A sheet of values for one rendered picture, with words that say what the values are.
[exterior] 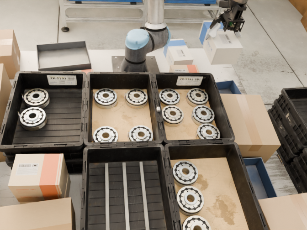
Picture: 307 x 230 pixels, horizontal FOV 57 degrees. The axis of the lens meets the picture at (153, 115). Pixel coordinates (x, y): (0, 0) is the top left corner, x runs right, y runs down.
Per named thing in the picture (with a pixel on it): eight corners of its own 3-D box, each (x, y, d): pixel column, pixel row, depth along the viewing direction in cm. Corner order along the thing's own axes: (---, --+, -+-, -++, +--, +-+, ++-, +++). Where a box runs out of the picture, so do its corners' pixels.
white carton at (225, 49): (198, 37, 136) (203, 20, 129) (221, 37, 138) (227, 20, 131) (210, 65, 124) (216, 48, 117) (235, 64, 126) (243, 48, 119)
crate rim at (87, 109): (87, 75, 130) (86, 71, 128) (151, 75, 135) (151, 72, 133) (83, 149, 105) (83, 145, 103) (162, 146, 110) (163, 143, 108)
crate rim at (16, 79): (17, 74, 125) (16, 70, 123) (87, 75, 130) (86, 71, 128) (-3, 152, 100) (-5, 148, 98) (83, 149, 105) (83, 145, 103)
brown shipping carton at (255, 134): (209, 113, 152) (218, 93, 139) (248, 114, 155) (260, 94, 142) (221, 163, 133) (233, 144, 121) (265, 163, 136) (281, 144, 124)
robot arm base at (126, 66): (118, 62, 162) (119, 47, 155) (144, 61, 166) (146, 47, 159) (122, 79, 152) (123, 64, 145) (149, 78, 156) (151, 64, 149)
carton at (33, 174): (13, 195, 97) (7, 185, 91) (21, 164, 104) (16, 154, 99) (61, 194, 99) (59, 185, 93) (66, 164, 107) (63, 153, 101)
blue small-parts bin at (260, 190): (225, 166, 132) (230, 158, 127) (255, 164, 135) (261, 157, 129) (239, 208, 120) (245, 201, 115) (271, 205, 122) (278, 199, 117)
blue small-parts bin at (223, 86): (209, 112, 152) (212, 103, 147) (198, 92, 161) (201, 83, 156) (240, 107, 158) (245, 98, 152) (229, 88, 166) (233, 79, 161)
